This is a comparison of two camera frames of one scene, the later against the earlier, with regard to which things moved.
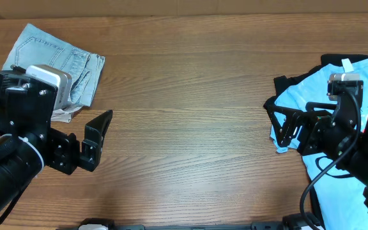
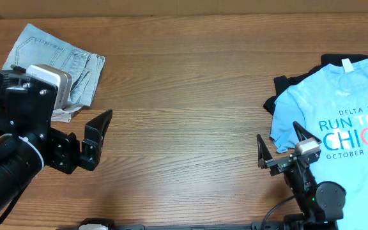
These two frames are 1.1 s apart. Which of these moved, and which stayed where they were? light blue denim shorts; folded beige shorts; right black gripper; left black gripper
Moved: right black gripper
Stayed: light blue denim shorts; folded beige shorts; left black gripper
